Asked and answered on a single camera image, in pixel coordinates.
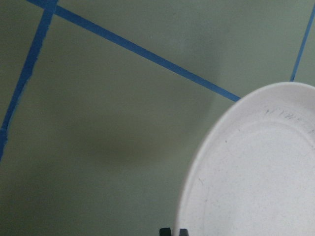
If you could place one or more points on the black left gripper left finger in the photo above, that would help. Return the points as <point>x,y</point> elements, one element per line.
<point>164,232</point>

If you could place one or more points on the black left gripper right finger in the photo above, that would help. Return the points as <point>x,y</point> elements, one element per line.
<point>183,232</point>

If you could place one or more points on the pink plate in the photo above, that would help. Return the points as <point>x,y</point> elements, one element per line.
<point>254,174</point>

